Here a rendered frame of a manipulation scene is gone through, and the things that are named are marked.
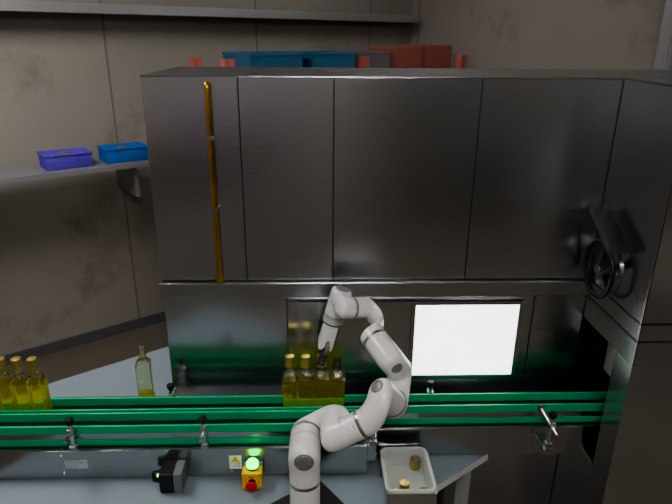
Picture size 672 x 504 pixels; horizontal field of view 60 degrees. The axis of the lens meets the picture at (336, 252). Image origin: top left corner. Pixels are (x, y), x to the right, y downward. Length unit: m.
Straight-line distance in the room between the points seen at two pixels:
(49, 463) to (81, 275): 2.53
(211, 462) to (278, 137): 1.18
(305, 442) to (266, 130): 1.02
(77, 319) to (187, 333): 2.62
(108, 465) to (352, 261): 1.14
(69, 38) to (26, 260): 1.56
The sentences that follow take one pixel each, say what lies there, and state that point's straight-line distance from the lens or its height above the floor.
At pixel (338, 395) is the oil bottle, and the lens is 2.21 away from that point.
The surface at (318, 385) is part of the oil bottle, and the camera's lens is 2.18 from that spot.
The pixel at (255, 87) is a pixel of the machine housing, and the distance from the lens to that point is 2.01.
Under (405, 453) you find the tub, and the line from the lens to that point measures 2.26.
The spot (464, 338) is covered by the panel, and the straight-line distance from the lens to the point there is 2.33.
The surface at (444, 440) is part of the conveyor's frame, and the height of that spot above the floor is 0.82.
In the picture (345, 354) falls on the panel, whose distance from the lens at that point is 2.29.
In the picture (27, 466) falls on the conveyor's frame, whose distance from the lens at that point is 2.45.
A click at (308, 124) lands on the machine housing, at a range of 2.02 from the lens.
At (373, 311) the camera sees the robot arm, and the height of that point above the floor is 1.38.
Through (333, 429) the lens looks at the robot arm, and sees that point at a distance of 1.78.
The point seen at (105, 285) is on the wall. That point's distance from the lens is 4.84.
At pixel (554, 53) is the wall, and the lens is 5.05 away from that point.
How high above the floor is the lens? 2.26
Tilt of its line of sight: 20 degrees down
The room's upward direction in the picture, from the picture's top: straight up
